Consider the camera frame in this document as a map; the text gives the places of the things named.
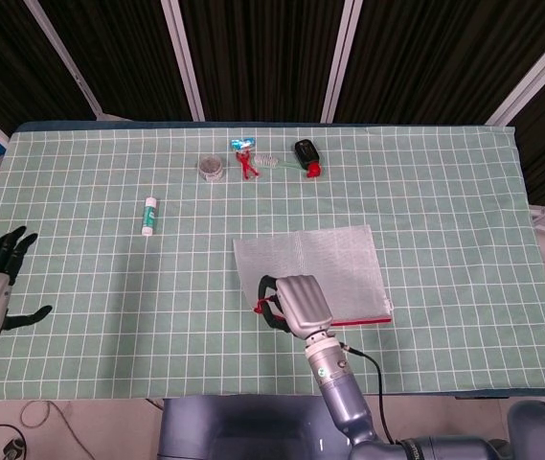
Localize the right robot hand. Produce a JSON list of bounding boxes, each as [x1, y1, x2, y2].
[[258, 274, 335, 340]]

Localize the white mesh zipper pouch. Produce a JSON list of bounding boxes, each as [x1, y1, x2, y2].
[[232, 223, 395, 330]]

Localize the green white grid tablecloth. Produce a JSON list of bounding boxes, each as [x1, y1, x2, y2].
[[0, 125, 545, 401]]

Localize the blue-grey robot torso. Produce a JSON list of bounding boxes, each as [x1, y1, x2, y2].
[[156, 395, 355, 460]]

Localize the blue and red clip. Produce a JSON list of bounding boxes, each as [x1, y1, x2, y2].
[[234, 149, 263, 183]]

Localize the black bottle red cap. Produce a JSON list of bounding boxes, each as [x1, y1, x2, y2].
[[293, 138, 325, 180]]

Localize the green white glue stick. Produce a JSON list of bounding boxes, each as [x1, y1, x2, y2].
[[140, 195, 161, 238]]

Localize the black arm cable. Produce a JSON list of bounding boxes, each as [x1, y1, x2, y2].
[[340, 341, 397, 444]]

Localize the black floor cables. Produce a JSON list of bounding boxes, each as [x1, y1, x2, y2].
[[0, 400, 79, 460]]

